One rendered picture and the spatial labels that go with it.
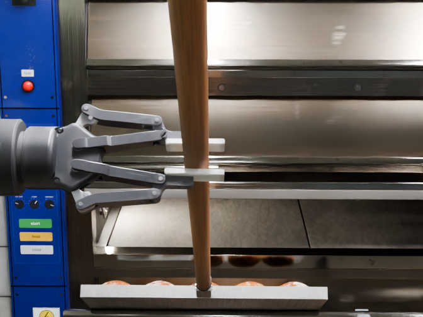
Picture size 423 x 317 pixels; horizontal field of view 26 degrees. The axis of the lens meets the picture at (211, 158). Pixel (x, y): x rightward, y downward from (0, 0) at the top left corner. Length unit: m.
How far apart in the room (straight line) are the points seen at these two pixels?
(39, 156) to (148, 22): 1.39
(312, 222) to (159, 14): 0.84
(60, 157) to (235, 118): 1.41
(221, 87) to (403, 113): 0.49
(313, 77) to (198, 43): 1.70
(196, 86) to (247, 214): 2.08
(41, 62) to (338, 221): 1.04
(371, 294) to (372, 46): 0.71
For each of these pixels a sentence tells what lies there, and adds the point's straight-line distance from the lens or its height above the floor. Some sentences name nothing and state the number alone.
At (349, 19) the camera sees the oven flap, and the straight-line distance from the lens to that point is 2.44.
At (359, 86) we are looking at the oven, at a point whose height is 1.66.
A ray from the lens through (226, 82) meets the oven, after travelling 2.43.
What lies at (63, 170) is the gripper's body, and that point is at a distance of 1.09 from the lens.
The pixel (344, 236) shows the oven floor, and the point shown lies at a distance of 2.73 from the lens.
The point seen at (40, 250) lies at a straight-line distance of 2.58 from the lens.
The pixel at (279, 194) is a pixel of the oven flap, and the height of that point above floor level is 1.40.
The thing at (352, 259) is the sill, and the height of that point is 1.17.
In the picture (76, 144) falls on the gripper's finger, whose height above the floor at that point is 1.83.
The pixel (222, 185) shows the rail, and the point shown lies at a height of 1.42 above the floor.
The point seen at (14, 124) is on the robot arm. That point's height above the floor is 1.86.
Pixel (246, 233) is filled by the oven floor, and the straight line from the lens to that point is 2.73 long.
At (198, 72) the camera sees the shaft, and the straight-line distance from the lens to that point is 0.80.
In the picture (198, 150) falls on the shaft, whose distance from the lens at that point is 1.01.
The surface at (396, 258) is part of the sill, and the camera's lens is 2.61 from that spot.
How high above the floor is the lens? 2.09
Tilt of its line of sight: 15 degrees down
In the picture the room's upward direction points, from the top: straight up
